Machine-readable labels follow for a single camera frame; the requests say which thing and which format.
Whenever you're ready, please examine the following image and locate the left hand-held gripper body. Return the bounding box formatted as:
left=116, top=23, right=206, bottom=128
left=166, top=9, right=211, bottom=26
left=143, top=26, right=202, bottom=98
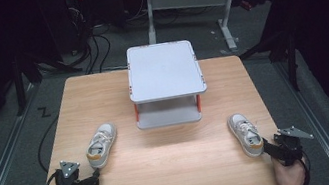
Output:
left=51, top=155, right=97, bottom=185

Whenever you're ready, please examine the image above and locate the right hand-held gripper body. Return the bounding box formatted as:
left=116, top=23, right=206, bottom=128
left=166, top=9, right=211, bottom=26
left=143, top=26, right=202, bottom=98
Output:
left=271, top=122, right=319, bottom=169

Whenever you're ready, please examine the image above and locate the white sneaker with orange heel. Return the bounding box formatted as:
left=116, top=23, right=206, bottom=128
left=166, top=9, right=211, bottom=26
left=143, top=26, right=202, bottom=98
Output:
left=225, top=109, right=267, bottom=162
left=81, top=121, right=124, bottom=171

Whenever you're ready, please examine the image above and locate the grey two-tier shoe rack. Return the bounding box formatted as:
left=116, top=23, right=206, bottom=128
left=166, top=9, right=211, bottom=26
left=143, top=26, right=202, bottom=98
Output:
left=121, top=35, right=213, bottom=133

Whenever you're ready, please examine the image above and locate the person's right hand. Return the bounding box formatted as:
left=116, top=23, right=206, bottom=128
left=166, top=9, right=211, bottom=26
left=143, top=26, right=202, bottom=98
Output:
left=271, top=151, right=310, bottom=185

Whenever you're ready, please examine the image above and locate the black metal stand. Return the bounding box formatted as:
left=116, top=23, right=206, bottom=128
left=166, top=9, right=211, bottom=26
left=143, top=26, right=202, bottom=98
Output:
left=235, top=24, right=306, bottom=101
left=7, top=52, right=50, bottom=117

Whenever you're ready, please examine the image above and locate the small red object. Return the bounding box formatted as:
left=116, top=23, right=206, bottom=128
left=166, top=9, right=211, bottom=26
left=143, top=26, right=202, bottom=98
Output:
left=239, top=0, right=254, bottom=13

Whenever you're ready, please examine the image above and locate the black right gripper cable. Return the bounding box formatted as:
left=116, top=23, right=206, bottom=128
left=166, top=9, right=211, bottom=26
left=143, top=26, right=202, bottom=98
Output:
left=294, top=155, right=314, bottom=185

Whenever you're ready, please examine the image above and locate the black floor cable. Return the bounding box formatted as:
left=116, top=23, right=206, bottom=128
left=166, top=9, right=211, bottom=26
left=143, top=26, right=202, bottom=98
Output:
left=31, top=113, right=69, bottom=175

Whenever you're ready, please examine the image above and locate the bundle of black cables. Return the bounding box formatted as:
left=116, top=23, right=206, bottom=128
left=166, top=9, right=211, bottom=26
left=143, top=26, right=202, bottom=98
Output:
left=65, top=0, right=116, bottom=78

